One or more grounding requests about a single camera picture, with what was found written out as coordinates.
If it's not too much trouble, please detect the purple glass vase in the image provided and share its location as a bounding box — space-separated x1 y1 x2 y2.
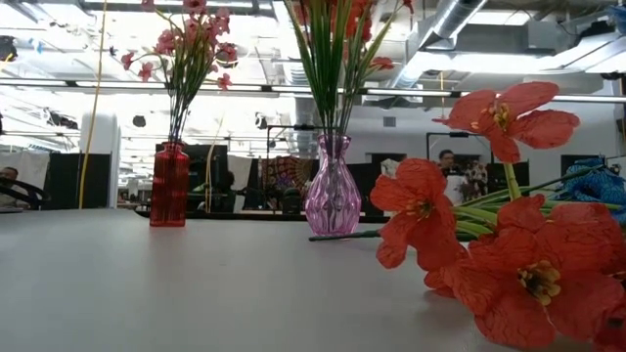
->
303 134 363 238

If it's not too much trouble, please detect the red artificial flower bunch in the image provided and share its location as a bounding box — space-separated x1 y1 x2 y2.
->
369 80 626 352
283 0 415 143

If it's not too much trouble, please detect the pink artificial flower bunch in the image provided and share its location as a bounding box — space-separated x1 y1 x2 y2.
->
119 0 241 144

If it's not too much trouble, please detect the red ribbed glass vase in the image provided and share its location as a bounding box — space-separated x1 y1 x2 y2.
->
149 140 191 229

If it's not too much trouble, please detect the mandala patterned tapestry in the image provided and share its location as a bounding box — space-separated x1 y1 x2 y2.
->
261 154 314 197

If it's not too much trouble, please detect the person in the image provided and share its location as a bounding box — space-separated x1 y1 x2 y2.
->
436 149 470 206
0 165 30 209
209 170 246 214

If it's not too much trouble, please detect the black dome ceiling fixture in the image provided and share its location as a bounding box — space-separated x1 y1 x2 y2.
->
214 42 240 69

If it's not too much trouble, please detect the floral patterned cloth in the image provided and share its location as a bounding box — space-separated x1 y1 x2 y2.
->
462 159 490 201

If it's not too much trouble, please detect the black partition panel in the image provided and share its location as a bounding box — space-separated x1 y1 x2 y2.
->
41 153 112 211

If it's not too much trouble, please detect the white hanging sheet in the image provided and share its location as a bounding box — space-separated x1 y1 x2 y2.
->
0 150 50 206

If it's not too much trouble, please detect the black aluminium table frame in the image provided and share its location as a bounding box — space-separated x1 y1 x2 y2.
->
134 208 392 225

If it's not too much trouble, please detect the thin yellow hanging cable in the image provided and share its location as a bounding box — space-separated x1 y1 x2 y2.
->
203 114 226 214

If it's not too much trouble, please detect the long ceiling light rail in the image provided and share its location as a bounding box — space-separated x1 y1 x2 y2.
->
0 77 626 105

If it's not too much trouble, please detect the silver spiral ventilation duct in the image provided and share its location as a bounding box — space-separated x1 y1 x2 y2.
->
272 0 328 87
388 0 490 92

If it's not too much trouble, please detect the yellow hanging power cable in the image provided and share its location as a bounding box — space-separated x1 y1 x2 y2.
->
77 0 109 211

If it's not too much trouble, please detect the black curved cable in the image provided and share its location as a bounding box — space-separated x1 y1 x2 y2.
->
0 176 51 210

